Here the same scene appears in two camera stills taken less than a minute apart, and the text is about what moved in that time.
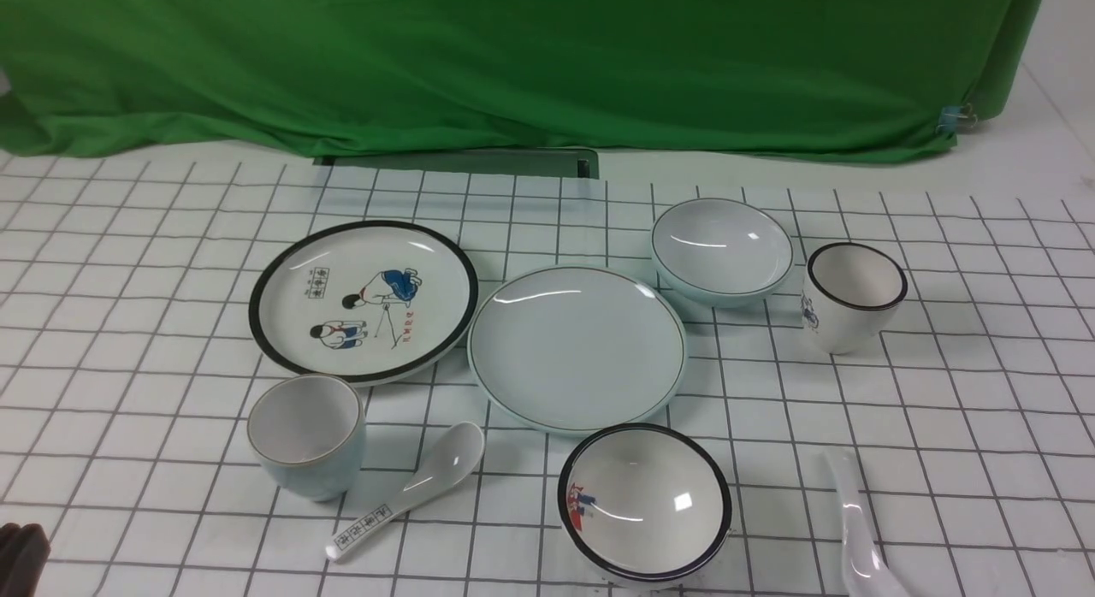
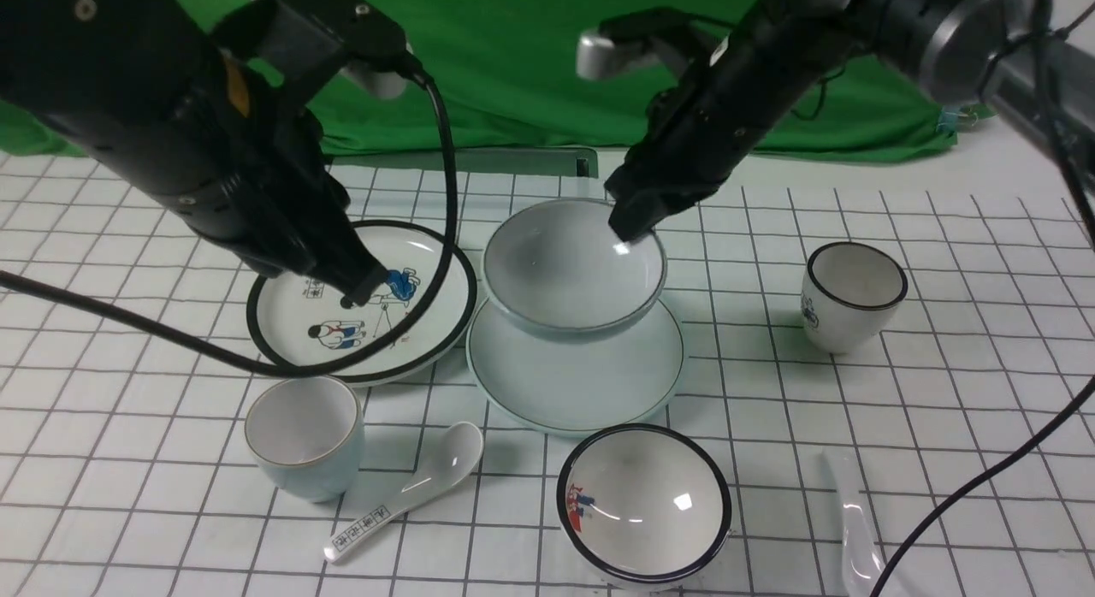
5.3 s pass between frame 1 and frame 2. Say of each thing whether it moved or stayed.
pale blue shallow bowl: moved
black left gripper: moved
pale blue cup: stayed
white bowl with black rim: stayed
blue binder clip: stayed
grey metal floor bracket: stayed
